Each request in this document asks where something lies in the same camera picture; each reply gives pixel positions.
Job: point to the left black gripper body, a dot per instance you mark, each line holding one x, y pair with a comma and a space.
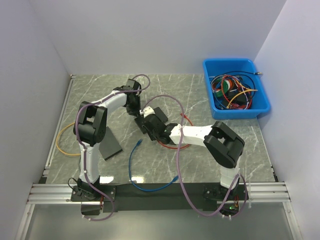
133, 109

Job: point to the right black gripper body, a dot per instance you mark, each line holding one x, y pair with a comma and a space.
156, 135

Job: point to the black network switch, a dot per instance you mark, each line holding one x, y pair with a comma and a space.
139, 120
109, 146

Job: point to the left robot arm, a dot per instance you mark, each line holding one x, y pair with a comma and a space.
91, 125

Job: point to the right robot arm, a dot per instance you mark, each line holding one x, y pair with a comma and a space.
225, 146

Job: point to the black mounting base bar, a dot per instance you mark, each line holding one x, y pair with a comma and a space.
205, 197

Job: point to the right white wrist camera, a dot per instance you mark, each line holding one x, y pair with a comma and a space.
147, 111

